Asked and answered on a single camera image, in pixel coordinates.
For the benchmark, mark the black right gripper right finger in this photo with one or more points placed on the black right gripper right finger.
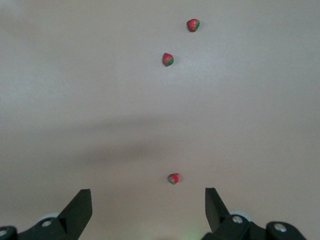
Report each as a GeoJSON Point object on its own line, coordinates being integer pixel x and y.
{"type": "Point", "coordinates": [217, 215]}

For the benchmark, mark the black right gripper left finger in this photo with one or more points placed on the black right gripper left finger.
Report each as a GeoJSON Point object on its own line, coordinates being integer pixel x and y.
{"type": "Point", "coordinates": [72, 217]}

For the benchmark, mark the red green toy strawberry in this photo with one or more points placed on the red green toy strawberry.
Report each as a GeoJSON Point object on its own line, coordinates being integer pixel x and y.
{"type": "Point", "coordinates": [173, 179]}
{"type": "Point", "coordinates": [167, 59]}
{"type": "Point", "coordinates": [193, 25]}

